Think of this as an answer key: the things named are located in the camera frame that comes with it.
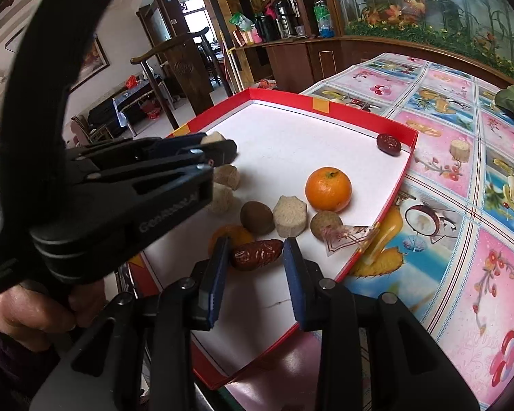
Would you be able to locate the red box with white inside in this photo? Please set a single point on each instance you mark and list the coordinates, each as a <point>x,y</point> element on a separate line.
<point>282,145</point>

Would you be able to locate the green plastic bottle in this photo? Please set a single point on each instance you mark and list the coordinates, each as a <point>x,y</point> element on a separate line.
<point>324,19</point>

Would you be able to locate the black thermos jug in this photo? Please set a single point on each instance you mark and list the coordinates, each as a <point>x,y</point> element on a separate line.
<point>285,19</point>

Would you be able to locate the pink cup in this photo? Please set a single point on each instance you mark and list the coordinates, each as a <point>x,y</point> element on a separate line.
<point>255,36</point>

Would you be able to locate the wrinkled red jujube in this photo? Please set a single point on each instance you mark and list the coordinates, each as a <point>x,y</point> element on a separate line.
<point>257,254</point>

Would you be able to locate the fruit print tablecloth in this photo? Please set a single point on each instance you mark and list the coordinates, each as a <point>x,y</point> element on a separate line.
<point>454,231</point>

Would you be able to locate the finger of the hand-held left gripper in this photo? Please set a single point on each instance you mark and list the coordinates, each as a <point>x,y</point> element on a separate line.
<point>124,147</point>
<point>154,163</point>

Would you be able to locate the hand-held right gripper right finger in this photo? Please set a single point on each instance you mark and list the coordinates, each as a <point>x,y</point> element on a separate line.
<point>293,284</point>

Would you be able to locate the dark wooden chair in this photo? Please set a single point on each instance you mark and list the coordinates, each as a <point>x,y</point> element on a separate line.
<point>192,72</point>

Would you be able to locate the small drinking glass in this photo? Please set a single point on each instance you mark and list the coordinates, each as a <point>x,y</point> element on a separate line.
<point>300,31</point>

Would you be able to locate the dark wooden cabinet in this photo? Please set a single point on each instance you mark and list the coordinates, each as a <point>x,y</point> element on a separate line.
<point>295,60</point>

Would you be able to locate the orange mandarin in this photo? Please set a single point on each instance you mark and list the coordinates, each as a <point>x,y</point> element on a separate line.
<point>328,189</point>
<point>235,235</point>

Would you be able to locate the black sofa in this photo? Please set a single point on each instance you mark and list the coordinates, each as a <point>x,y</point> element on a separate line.
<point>105,113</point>

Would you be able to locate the black kettle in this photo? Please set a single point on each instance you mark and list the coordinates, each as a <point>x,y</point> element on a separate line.
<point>265,29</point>

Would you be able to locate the person's left hand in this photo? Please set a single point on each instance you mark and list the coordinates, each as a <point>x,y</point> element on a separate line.
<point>34,312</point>

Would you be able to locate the clear candy wrapper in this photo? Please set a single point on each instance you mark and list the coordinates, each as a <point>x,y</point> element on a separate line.
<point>349,239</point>

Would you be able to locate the person's left forearm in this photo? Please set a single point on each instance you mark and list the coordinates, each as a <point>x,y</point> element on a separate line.
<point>8,372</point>

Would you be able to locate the small brown round fruit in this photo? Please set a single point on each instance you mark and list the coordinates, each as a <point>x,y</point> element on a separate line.
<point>325,224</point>

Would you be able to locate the brown kiwi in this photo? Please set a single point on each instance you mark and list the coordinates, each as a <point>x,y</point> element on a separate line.
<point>257,217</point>

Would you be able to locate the dark red jujube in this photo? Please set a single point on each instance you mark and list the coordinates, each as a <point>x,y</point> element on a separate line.
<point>388,143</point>

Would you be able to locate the framed wall picture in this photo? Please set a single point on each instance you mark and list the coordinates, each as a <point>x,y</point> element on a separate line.
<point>92,62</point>

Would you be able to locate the green packet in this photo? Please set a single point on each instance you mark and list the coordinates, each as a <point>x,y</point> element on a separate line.
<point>241,21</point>

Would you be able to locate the red striped box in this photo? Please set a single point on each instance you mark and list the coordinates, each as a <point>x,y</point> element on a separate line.
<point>240,38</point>

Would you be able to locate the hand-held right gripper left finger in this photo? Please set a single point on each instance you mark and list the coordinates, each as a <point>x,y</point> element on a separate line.
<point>217,284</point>

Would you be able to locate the glass tank with artificial plants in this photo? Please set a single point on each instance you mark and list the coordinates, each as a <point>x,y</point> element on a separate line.
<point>432,0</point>

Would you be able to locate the red plastic bag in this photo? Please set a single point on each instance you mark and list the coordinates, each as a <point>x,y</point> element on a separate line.
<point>132,82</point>
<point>152,110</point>

